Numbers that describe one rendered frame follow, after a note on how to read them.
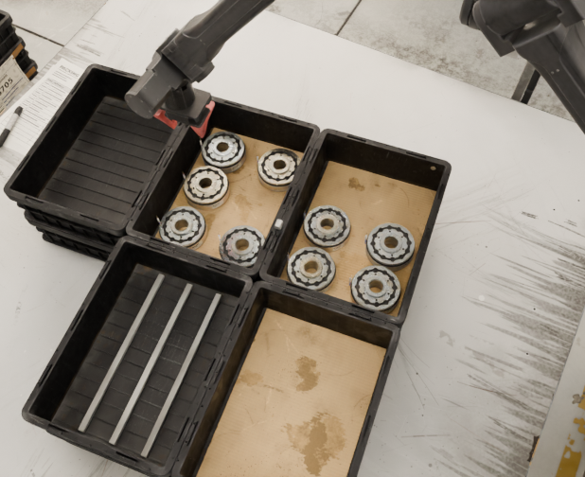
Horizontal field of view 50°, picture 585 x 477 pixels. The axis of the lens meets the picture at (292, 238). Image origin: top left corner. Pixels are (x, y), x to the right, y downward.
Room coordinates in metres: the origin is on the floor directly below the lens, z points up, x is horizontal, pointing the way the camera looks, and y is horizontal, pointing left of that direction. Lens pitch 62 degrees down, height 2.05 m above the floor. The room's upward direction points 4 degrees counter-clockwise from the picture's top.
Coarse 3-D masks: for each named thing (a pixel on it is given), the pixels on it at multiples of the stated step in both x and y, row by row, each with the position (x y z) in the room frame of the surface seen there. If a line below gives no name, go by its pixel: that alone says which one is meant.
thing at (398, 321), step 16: (320, 144) 0.84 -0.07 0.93; (368, 144) 0.83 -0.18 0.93; (384, 144) 0.83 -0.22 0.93; (432, 160) 0.77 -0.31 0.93; (304, 176) 0.75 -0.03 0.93; (448, 176) 0.73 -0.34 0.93; (288, 208) 0.68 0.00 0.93; (432, 208) 0.65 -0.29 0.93; (432, 224) 0.62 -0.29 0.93; (272, 256) 0.57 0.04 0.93; (416, 272) 0.51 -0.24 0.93; (288, 288) 0.49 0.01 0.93; (304, 288) 0.49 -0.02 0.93; (336, 304) 0.45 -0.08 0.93; (352, 304) 0.45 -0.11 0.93; (384, 320) 0.42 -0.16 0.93; (400, 320) 0.41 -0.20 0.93
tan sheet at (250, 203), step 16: (256, 144) 0.92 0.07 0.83; (272, 144) 0.92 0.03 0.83; (256, 160) 0.88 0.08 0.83; (240, 176) 0.83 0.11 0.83; (256, 176) 0.83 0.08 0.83; (240, 192) 0.79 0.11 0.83; (256, 192) 0.79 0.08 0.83; (272, 192) 0.78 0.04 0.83; (224, 208) 0.75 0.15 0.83; (240, 208) 0.74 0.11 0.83; (256, 208) 0.74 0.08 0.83; (272, 208) 0.74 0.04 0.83; (208, 224) 0.71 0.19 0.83; (224, 224) 0.70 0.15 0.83; (240, 224) 0.70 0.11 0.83; (256, 224) 0.70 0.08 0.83; (208, 240) 0.67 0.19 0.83
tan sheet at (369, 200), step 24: (336, 168) 0.84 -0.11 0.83; (336, 192) 0.77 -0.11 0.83; (360, 192) 0.77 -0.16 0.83; (384, 192) 0.76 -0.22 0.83; (408, 192) 0.76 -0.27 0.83; (432, 192) 0.76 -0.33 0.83; (360, 216) 0.70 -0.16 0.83; (384, 216) 0.70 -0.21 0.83; (408, 216) 0.70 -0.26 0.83; (360, 240) 0.64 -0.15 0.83; (336, 264) 0.59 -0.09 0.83; (360, 264) 0.58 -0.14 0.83; (408, 264) 0.58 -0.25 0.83; (336, 288) 0.53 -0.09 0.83
